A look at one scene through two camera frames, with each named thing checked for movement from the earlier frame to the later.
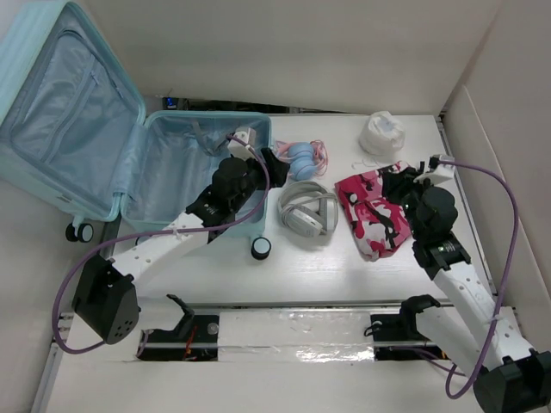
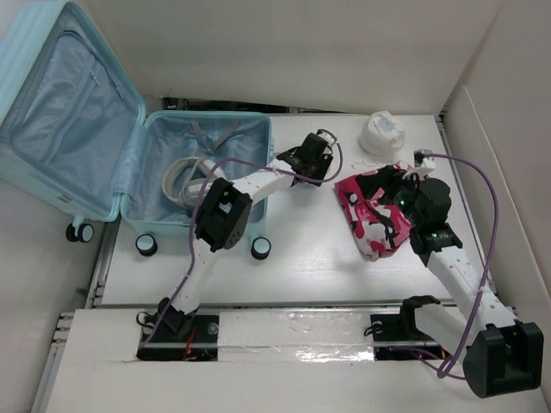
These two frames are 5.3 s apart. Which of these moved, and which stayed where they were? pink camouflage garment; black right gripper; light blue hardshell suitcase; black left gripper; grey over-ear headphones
Moved: black left gripper; grey over-ear headphones
Stayed: black right gripper; light blue hardshell suitcase; pink camouflage garment
